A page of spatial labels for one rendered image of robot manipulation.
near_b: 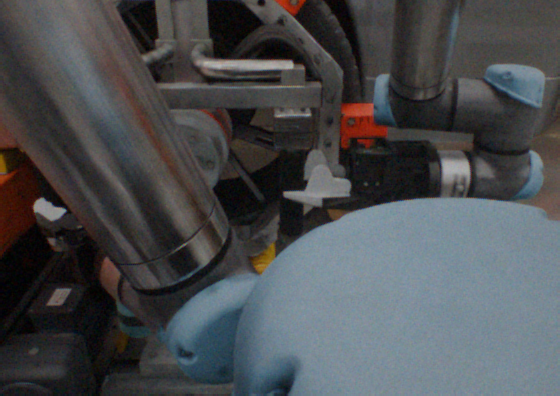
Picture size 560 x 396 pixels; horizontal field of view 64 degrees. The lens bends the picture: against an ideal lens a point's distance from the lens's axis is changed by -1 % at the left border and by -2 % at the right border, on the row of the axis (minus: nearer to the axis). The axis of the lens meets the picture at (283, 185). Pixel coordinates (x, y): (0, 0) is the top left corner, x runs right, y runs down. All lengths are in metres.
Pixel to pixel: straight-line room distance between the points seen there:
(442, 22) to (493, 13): 0.60
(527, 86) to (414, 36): 0.18
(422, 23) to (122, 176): 0.38
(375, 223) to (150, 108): 0.13
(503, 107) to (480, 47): 0.48
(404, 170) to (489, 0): 0.56
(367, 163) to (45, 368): 0.77
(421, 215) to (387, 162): 0.46
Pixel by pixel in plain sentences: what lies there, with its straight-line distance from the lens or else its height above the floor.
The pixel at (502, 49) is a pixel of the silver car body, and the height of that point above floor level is 0.97.
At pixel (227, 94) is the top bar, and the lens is 0.62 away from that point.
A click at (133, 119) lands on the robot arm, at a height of 1.05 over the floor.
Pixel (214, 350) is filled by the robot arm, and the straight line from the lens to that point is 0.29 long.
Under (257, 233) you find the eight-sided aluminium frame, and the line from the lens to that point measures 0.93.
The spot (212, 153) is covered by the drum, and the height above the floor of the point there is 0.87.
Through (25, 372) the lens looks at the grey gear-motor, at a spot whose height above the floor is 0.40.
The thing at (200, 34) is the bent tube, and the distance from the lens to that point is 0.80.
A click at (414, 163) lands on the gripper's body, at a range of 0.65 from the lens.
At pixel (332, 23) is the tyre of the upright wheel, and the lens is 0.89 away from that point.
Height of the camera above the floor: 1.12
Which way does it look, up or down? 25 degrees down
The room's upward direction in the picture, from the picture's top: straight up
